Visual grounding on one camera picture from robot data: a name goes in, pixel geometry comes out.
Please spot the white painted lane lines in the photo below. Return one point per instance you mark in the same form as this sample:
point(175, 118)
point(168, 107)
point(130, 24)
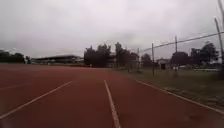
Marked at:
point(112, 103)

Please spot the red running track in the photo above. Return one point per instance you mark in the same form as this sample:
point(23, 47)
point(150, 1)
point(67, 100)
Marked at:
point(83, 100)

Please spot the small building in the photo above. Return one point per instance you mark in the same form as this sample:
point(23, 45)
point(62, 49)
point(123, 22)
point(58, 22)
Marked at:
point(162, 62)

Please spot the roofed grandstand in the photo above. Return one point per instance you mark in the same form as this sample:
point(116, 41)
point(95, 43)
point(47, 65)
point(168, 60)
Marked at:
point(56, 59)

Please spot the grass strip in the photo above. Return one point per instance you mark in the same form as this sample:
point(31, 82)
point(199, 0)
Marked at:
point(186, 81)

